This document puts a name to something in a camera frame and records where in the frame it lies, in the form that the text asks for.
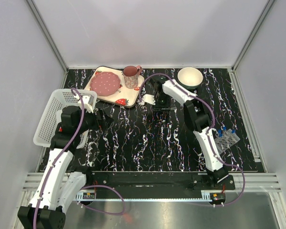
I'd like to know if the pink patterned mug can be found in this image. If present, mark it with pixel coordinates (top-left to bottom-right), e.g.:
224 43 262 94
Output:
123 65 143 89

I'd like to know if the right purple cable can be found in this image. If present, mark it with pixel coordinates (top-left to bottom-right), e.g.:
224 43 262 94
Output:
138 73 246 207

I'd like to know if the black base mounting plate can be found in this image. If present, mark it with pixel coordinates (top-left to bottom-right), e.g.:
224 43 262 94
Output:
87 171 235 200

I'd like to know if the white plastic perforated basket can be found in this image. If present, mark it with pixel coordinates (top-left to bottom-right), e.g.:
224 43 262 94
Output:
33 89 96 149

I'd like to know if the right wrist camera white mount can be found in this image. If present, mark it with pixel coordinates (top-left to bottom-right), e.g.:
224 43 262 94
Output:
140 94 155 105

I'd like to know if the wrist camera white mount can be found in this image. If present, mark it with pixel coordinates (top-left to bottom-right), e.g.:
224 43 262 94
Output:
140 94 155 105
82 91 97 114

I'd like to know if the white ceramic bowl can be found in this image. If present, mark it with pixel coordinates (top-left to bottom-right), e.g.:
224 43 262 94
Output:
177 67 203 90

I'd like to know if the small blue capped tube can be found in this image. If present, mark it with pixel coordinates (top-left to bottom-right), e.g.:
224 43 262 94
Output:
218 130 223 137

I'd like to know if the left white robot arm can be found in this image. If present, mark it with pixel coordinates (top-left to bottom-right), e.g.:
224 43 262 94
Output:
17 105 113 229

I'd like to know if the purple cable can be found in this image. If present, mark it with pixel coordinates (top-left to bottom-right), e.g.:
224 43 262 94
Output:
33 87 126 229
138 73 246 207

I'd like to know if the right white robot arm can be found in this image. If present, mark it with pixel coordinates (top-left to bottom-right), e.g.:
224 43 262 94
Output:
151 77 228 189

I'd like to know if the pink polka dot plate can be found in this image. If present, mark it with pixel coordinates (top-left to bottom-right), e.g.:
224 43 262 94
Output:
90 72 121 96

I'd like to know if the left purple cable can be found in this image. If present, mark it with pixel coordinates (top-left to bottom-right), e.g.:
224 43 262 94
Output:
33 87 126 229

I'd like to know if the clear test tube rack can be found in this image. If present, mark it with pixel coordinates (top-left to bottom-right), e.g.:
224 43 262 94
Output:
214 129 240 155

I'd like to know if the strawberry pattern square tray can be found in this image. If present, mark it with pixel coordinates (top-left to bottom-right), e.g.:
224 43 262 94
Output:
84 66 144 107

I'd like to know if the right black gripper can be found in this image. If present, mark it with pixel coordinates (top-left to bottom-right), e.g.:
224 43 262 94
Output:
153 93 171 114

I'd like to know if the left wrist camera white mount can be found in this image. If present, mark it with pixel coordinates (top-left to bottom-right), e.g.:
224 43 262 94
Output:
82 91 97 114

